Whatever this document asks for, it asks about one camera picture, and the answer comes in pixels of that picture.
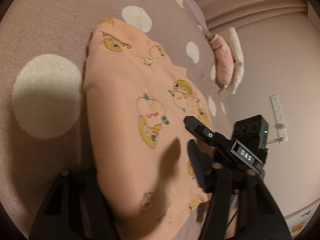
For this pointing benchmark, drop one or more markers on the white power strip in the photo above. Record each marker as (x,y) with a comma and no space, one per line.
(279,119)

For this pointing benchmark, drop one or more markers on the pink folded towel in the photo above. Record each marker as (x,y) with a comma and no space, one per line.
(224,60)

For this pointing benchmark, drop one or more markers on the orange cartoon print garment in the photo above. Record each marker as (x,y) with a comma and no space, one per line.
(137,100)

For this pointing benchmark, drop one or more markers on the white folded towel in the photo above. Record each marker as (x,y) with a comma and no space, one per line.
(231,37)

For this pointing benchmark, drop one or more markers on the black left gripper own right finger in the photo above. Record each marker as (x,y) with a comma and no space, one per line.
(258,216)

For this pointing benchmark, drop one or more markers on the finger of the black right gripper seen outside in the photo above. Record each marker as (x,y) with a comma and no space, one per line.
(198,129)

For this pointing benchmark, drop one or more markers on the black left gripper own left finger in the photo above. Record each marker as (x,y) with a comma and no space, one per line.
(75,208)

